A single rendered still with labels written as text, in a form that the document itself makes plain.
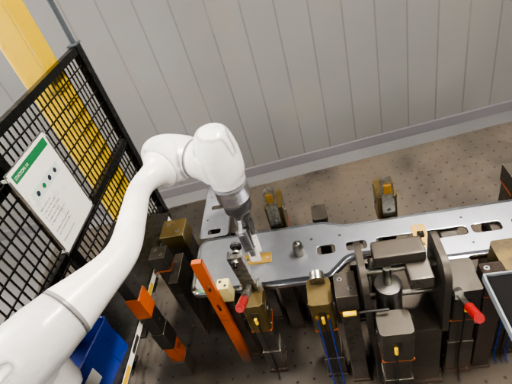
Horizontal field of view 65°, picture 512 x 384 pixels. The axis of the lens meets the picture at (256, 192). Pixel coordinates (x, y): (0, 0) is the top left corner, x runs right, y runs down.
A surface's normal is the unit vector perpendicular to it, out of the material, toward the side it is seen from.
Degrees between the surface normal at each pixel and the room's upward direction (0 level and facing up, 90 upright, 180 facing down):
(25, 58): 90
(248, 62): 90
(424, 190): 0
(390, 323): 0
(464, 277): 0
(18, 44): 90
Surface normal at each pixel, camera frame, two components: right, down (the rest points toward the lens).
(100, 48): 0.08, 0.63
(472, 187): -0.25, -0.74
